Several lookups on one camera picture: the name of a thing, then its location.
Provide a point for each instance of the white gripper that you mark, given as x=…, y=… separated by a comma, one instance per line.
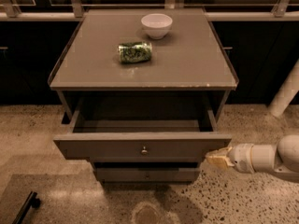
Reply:
x=240, y=158

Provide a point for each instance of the grey top drawer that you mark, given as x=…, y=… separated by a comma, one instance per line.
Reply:
x=102, y=138

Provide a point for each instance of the grey drawer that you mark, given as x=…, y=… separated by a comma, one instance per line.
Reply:
x=146, y=175
x=102, y=138

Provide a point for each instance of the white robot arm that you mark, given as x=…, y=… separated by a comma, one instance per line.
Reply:
x=281, y=159

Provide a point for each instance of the grey drawer cabinet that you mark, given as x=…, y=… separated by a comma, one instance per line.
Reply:
x=188, y=75

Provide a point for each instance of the grey bottom drawer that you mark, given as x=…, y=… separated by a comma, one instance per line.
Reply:
x=146, y=175

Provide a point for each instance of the white ceramic bowl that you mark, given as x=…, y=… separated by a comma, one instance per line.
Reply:
x=156, y=25

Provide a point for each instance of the black bar handle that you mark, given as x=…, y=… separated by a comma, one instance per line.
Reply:
x=32, y=201

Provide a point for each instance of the metal railing frame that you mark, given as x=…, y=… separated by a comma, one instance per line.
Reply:
x=74, y=10

